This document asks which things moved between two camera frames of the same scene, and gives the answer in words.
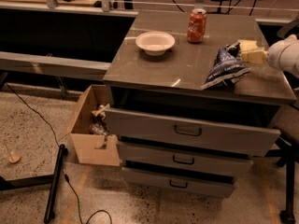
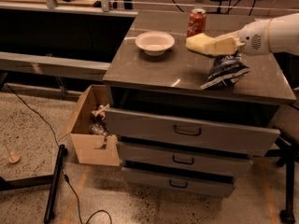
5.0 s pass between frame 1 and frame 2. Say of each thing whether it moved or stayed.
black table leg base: stayed
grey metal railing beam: stayed
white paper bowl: stayed
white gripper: moved
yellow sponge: moved
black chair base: stayed
